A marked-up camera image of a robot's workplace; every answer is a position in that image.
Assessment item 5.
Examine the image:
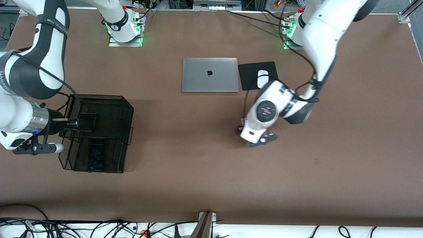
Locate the long black smartphone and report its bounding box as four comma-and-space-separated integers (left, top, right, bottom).
88, 147, 107, 172

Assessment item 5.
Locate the short black table cable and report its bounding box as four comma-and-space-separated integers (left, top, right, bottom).
263, 9, 291, 21

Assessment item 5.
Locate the white power strip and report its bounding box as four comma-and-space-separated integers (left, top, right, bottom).
193, 0, 242, 11

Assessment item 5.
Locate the black wire mesh two-tier tray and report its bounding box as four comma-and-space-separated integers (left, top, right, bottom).
58, 94, 134, 173

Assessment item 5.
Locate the long black table cable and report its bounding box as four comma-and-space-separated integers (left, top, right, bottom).
226, 10, 289, 29

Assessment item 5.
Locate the black mouse pad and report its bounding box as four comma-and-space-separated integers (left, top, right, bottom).
238, 61, 280, 91

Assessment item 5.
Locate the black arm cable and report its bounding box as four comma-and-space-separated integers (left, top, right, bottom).
12, 53, 80, 113
244, 0, 323, 120

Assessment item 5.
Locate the silver closed laptop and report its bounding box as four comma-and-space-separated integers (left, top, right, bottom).
181, 58, 239, 93

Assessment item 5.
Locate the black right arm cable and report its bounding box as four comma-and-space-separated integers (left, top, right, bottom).
12, 53, 80, 113

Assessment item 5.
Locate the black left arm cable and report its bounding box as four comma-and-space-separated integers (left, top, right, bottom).
244, 0, 323, 120

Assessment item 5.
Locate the aluminium frame profile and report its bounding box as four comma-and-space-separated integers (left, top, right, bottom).
398, 0, 423, 23

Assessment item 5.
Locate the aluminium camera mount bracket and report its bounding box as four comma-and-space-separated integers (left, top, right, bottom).
190, 212, 217, 238

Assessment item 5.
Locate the white computer mouse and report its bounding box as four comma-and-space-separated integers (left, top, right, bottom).
257, 70, 269, 87

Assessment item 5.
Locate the small black flip phone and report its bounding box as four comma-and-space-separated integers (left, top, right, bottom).
77, 113, 97, 132

